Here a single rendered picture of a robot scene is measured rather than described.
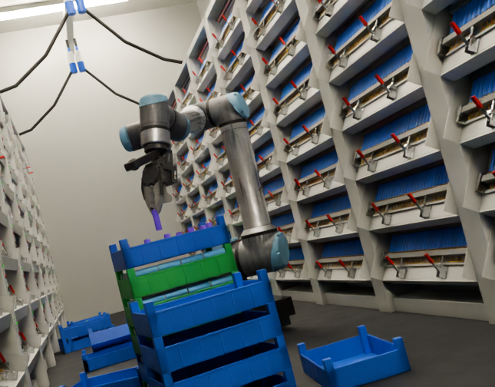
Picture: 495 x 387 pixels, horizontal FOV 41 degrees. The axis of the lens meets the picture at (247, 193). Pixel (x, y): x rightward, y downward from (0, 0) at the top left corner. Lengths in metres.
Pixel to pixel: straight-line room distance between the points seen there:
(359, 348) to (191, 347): 0.59
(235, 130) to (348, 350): 1.10
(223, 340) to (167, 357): 0.13
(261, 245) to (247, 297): 1.06
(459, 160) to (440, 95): 0.18
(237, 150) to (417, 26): 1.00
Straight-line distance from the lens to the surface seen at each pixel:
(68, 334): 4.13
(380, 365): 1.63
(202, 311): 1.51
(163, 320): 1.49
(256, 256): 2.60
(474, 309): 2.05
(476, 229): 1.89
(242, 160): 2.63
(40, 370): 2.97
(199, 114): 2.66
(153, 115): 2.03
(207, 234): 1.83
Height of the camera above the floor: 0.41
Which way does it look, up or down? 3 degrees up
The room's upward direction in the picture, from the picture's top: 15 degrees counter-clockwise
